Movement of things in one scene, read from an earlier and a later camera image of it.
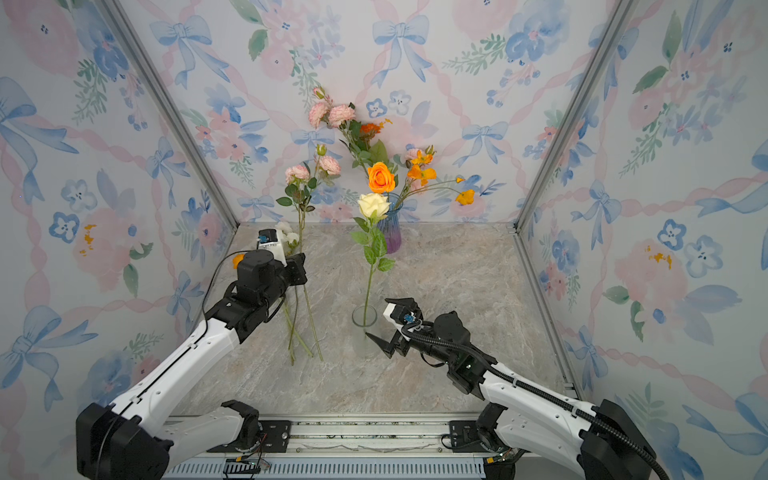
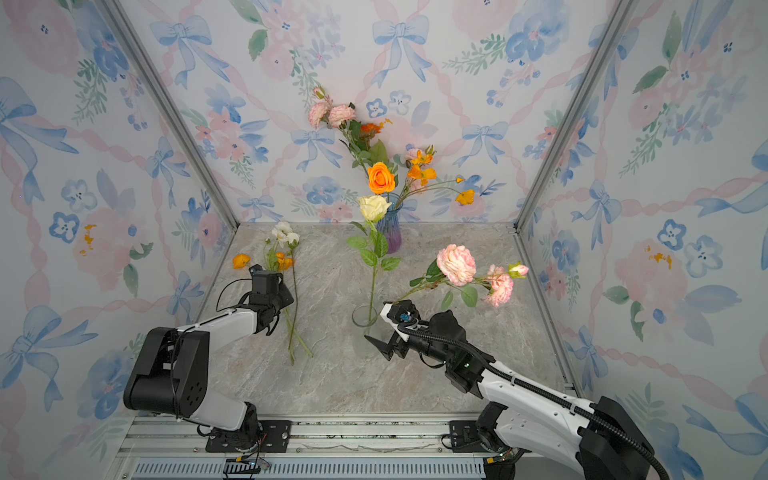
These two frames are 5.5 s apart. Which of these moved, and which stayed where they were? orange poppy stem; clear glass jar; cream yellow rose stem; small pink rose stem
Moved: small pink rose stem
Stayed: cream yellow rose stem; clear glass jar; orange poppy stem
